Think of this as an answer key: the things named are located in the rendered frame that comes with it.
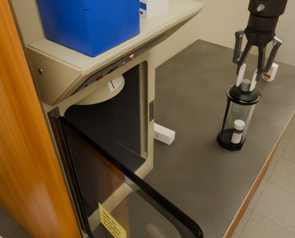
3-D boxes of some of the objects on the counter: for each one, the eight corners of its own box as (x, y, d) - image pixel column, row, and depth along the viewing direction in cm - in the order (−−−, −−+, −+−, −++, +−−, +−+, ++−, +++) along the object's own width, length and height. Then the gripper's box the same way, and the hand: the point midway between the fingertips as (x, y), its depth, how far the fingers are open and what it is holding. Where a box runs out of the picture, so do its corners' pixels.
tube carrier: (211, 142, 103) (221, 95, 89) (223, 126, 110) (233, 80, 96) (240, 154, 98) (255, 106, 85) (249, 136, 105) (265, 89, 91)
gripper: (229, 10, 75) (216, 83, 91) (293, 23, 68) (266, 101, 83) (240, 3, 80) (226, 73, 95) (301, 15, 72) (275, 90, 87)
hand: (247, 78), depth 87 cm, fingers open, 4 cm apart
